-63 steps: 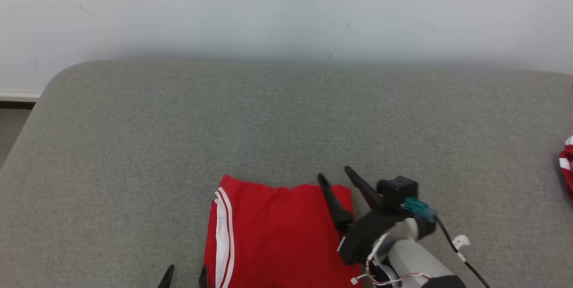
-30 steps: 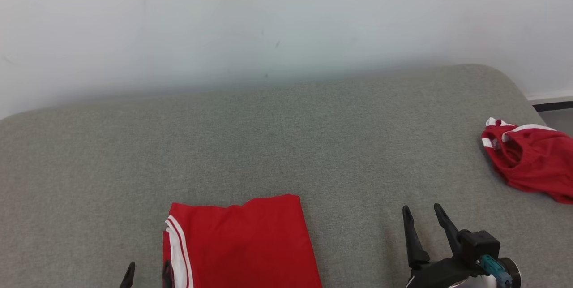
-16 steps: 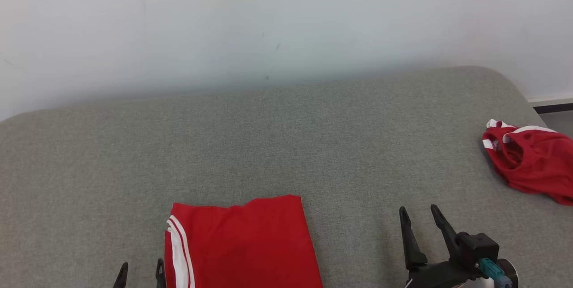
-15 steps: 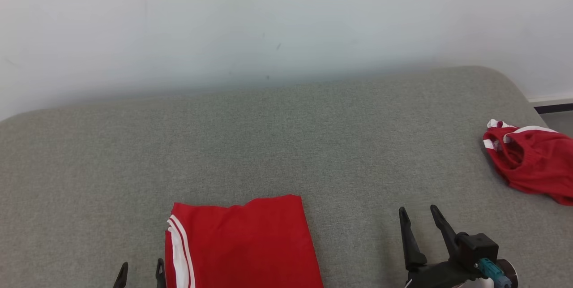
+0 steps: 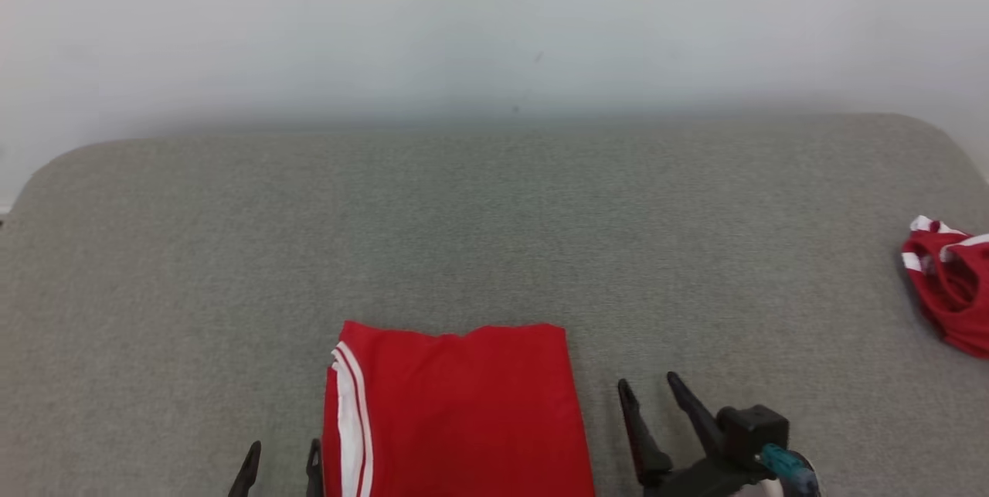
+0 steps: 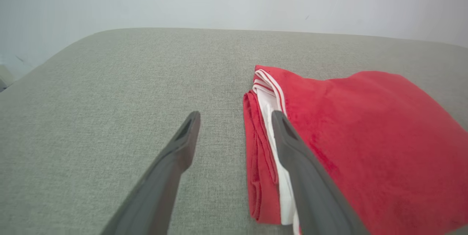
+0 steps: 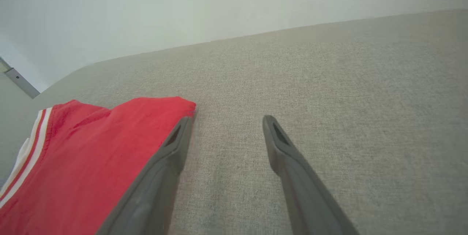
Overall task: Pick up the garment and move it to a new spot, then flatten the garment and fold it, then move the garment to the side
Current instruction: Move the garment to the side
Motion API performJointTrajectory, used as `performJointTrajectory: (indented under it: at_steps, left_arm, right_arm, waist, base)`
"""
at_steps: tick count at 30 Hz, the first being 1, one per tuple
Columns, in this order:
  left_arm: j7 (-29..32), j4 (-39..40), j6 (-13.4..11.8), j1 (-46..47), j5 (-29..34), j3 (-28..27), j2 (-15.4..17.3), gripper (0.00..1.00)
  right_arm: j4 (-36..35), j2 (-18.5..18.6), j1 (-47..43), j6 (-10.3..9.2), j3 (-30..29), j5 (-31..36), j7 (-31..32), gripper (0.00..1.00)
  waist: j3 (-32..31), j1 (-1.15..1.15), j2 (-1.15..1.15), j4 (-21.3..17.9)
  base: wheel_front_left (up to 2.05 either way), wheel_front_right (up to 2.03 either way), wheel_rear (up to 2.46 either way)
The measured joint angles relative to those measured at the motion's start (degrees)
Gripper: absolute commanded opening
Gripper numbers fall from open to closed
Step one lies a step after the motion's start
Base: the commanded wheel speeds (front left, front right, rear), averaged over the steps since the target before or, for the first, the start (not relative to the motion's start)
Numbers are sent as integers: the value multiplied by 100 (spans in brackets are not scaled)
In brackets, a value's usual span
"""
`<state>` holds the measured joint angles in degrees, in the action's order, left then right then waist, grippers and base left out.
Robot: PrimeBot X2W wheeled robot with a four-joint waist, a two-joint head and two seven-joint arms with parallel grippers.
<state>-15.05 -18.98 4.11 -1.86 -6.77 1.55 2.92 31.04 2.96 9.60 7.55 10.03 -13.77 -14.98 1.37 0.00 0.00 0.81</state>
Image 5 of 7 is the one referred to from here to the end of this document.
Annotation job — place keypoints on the red shorts with white stripe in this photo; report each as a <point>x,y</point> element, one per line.
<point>958,296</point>

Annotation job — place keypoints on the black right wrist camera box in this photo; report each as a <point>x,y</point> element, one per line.
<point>753,431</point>

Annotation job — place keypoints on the red jersey with white sleeves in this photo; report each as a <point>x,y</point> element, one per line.
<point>463,420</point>

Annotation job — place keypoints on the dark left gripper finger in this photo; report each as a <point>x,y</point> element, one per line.
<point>314,474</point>
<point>247,474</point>

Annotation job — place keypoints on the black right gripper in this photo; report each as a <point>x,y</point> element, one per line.
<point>703,481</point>

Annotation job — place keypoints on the grey fabric sofa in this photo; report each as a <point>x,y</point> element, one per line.
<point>494,234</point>

